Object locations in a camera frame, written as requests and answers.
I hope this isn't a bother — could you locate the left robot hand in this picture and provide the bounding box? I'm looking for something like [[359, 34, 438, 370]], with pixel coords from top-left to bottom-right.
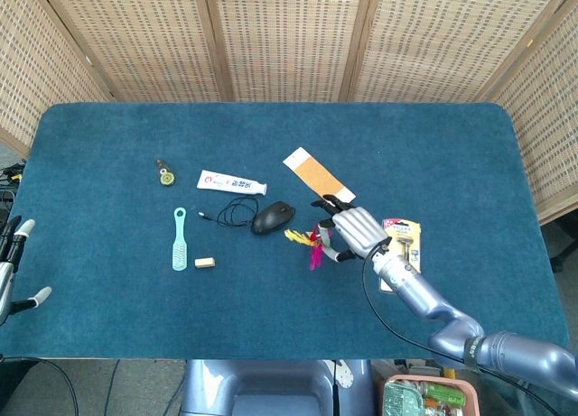
[[0, 215, 53, 325]]

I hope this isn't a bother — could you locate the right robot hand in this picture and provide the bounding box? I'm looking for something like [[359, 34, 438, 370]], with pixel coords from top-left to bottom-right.
[[310, 193, 393, 262]]

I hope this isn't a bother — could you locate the colourful feather shuttlecock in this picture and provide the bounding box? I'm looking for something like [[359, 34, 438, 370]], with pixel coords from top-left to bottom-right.
[[284, 224, 333, 272]]

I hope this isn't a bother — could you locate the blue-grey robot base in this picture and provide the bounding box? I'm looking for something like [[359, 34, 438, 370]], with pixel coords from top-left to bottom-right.
[[180, 358, 377, 416]]

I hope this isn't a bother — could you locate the packaged razor on yellow card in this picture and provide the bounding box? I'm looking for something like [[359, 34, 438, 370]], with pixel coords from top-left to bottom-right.
[[378, 217, 423, 292]]

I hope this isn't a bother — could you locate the orange and white paper card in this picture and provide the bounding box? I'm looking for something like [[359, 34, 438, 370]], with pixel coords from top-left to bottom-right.
[[282, 146, 357, 204]]

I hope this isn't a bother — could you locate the black computer mouse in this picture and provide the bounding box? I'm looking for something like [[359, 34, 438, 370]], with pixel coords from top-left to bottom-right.
[[250, 200, 297, 236]]

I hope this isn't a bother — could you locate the white toothpaste tube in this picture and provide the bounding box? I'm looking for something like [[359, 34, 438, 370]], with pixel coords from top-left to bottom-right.
[[196, 169, 268, 197]]

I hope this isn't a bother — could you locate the blue table mat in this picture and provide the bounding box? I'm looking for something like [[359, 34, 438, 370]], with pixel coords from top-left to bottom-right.
[[6, 101, 571, 361]]

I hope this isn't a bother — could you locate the mint green hairbrush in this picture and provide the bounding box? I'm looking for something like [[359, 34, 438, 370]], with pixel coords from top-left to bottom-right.
[[171, 207, 189, 273]]

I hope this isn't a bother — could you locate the pink basket with items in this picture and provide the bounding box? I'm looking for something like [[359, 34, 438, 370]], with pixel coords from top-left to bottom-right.
[[382, 374, 482, 416]]

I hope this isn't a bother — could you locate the woven rattan folding screen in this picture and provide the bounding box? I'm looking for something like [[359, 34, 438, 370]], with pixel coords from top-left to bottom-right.
[[0, 0, 578, 226]]

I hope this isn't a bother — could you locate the black mouse cable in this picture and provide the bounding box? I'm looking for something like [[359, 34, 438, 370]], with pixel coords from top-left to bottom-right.
[[197, 196, 261, 228]]

